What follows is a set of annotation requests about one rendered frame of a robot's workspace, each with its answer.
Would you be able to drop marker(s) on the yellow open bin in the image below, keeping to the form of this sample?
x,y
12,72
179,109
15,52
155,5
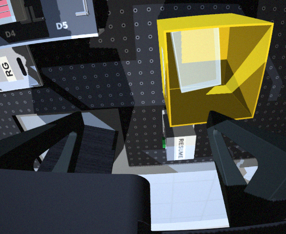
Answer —
x,y
244,47

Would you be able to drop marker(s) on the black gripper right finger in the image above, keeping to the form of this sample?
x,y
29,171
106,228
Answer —
x,y
243,202

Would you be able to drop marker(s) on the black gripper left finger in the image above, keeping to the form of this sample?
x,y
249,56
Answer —
x,y
20,151

